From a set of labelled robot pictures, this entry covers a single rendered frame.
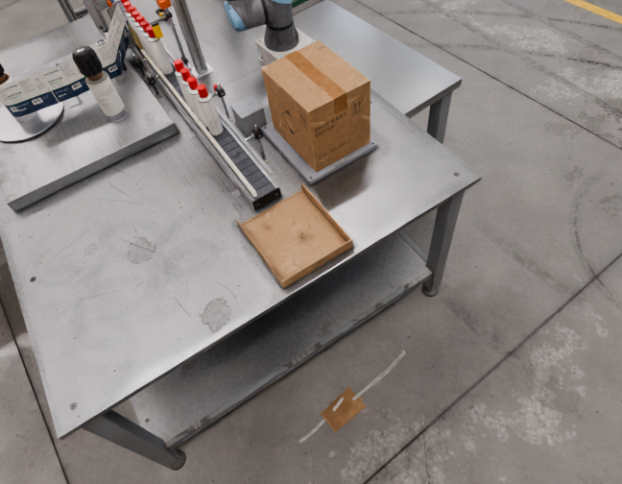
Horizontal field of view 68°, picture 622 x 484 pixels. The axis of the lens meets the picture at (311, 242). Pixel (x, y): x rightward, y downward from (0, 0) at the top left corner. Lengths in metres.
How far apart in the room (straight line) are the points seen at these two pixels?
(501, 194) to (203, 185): 1.70
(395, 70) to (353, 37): 0.31
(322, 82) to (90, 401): 1.17
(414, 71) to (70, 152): 1.42
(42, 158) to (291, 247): 1.07
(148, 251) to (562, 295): 1.87
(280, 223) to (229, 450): 1.05
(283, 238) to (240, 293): 0.23
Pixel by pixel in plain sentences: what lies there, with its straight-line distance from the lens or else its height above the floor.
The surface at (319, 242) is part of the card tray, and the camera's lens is 1.48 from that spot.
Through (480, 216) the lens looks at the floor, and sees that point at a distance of 2.65.
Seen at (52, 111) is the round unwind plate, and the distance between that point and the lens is 2.27.
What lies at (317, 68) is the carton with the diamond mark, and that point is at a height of 1.12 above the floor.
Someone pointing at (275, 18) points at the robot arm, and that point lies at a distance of 2.06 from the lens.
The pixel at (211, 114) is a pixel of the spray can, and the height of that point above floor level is 0.98.
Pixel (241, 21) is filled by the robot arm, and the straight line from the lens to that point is 2.01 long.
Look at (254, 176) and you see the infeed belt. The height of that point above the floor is 0.88.
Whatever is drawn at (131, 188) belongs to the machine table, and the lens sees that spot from 1.85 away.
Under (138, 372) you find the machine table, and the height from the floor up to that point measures 0.83.
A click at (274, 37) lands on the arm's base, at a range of 2.10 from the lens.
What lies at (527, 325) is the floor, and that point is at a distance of 2.37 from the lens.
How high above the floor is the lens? 2.05
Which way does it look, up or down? 55 degrees down
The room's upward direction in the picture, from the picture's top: 10 degrees counter-clockwise
